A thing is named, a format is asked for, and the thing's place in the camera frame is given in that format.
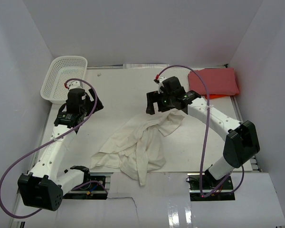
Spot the folded red t shirt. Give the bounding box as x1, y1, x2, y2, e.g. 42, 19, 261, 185
188, 68, 239, 96

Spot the folded orange t shirt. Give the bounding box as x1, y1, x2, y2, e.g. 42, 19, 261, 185
205, 94, 228, 99

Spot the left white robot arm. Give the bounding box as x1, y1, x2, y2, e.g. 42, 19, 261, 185
18, 80, 103, 211

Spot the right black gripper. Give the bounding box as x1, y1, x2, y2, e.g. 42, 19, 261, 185
147, 89, 175, 115

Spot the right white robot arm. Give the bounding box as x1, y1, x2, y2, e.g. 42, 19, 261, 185
146, 76, 260, 190

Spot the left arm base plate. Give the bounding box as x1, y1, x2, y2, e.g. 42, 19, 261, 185
63, 173, 111, 200

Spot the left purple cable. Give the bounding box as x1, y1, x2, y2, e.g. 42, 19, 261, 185
0, 78, 109, 218

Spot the purple cable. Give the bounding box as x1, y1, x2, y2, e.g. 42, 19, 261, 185
0, 78, 109, 218
154, 65, 245, 198

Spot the aluminium frame rail left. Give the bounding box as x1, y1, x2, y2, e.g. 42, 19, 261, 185
9, 104, 52, 228

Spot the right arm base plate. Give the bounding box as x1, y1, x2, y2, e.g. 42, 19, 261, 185
185, 173, 236, 201

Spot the white plastic basket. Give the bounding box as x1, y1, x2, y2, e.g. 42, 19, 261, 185
40, 56, 88, 105

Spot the white t shirt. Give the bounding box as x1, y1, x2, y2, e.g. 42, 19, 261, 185
90, 111, 184, 186

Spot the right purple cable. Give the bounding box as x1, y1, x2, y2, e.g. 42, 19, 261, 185
154, 65, 245, 198

